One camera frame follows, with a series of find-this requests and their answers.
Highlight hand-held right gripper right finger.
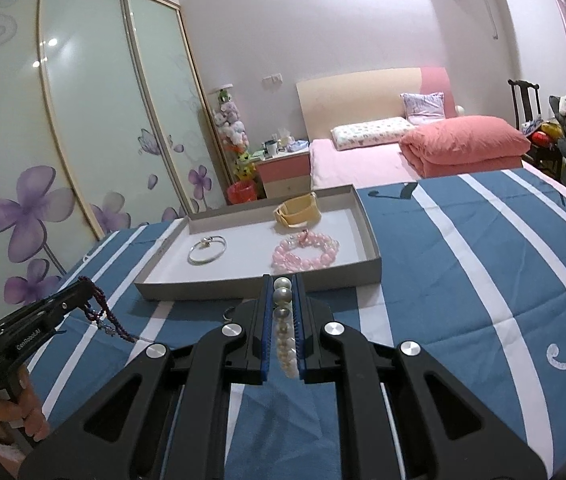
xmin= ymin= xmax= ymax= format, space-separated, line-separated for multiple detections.
xmin=293 ymin=272 xmax=548 ymax=480

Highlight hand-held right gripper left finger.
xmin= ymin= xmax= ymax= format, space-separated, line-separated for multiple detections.
xmin=18 ymin=274 xmax=276 ymax=480

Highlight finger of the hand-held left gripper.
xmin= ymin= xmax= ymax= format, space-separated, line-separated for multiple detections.
xmin=0 ymin=284 xmax=101 ymax=361
xmin=40 ymin=279 xmax=98 ymax=308

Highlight white pearl bracelet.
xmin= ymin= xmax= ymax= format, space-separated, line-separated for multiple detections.
xmin=272 ymin=275 xmax=300 ymax=380

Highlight dark red bead bracelet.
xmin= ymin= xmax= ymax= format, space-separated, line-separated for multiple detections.
xmin=79 ymin=276 xmax=138 ymax=345

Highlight grey cardboard tray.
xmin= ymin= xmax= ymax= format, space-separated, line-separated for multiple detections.
xmin=134 ymin=184 xmax=382 ymax=302

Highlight pink bead bracelet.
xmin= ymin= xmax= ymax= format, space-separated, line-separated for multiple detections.
xmin=272 ymin=230 xmax=340 ymax=275

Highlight thin silver bangle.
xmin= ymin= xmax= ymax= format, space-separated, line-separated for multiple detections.
xmin=187 ymin=236 xmax=227 ymax=266

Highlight wide cuff bracelet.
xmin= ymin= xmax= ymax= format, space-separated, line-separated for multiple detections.
xmin=273 ymin=191 xmax=322 ymax=233

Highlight person's left hand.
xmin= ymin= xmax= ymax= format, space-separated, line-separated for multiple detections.
xmin=0 ymin=364 xmax=52 ymax=448

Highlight red bin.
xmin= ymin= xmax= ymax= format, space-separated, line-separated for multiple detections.
xmin=226 ymin=180 xmax=258 ymax=206

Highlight blue white striped tablecloth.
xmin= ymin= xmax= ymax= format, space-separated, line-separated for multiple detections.
xmin=15 ymin=167 xmax=566 ymax=480

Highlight pink nightstand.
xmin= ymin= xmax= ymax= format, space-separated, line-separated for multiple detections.
xmin=254 ymin=149 xmax=312 ymax=199

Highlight pink bed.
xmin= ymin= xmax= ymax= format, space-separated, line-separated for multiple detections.
xmin=309 ymin=137 xmax=554 ymax=192

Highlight flower print sliding wardrobe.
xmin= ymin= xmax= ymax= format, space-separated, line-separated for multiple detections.
xmin=0 ymin=0 xmax=228 ymax=321

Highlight stack of plush toys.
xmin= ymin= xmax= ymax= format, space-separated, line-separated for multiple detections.
xmin=214 ymin=85 xmax=256 ymax=186

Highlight patterned white pillow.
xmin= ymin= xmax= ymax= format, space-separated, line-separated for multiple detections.
xmin=330 ymin=116 xmax=416 ymax=152

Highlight beige pink headboard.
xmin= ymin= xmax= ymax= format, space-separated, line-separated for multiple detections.
xmin=296 ymin=66 xmax=451 ymax=142

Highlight coral folded quilt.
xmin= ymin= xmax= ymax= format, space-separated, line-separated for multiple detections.
xmin=399 ymin=115 xmax=531 ymax=179

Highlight purple pillow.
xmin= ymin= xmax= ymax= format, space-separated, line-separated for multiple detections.
xmin=399 ymin=91 xmax=448 ymax=126

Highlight colourful toys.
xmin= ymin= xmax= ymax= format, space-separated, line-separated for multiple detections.
xmin=525 ymin=120 xmax=564 ymax=148

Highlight dark wooden chair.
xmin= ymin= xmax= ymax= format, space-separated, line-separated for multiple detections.
xmin=508 ymin=79 xmax=544 ymax=133

